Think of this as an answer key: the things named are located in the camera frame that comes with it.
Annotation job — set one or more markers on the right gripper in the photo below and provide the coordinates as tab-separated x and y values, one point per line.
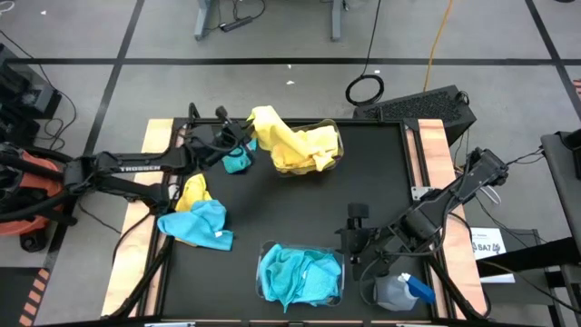
372	245

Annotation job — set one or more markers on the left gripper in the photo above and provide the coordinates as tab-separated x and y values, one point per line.
213	141

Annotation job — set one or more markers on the clear plastic bin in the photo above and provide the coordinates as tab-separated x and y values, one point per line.
341	159
343	272

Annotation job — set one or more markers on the blue towel with white tag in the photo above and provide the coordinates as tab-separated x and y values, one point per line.
195	224

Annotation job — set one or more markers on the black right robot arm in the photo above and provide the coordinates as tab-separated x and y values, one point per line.
426	218

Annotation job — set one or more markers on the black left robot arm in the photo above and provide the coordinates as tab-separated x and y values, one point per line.
136	168

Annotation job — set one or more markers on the spray bottle with blue trigger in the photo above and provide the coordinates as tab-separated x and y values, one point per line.
392	295

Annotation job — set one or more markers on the black power strip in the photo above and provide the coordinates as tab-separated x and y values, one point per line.
236	23

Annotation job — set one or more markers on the gray desk leg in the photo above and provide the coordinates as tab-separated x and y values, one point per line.
336	22
203	22

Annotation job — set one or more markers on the white paper sign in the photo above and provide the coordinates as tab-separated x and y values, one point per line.
485	240

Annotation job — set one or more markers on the wooden board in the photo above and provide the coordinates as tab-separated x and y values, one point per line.
436	136
125	272

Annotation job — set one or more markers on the black perforated computer case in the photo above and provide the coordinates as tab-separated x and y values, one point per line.
417	106

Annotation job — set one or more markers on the black metal beam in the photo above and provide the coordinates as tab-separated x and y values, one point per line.
535	256

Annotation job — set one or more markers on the black electronic equipment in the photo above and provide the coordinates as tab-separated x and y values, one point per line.
27	97

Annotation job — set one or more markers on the gray side table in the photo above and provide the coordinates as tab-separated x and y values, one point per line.
563	181

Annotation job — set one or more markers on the orange and black vacuum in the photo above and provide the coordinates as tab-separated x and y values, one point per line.
22	225

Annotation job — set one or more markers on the hazard-striped black floor mat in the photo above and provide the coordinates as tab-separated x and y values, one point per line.
18	300

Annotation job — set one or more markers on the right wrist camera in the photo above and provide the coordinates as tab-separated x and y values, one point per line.
358	211

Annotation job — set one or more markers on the metal bracket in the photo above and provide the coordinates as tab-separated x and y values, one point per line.
417	194

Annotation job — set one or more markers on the black aluminium table frame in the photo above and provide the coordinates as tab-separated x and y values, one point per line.
372	121

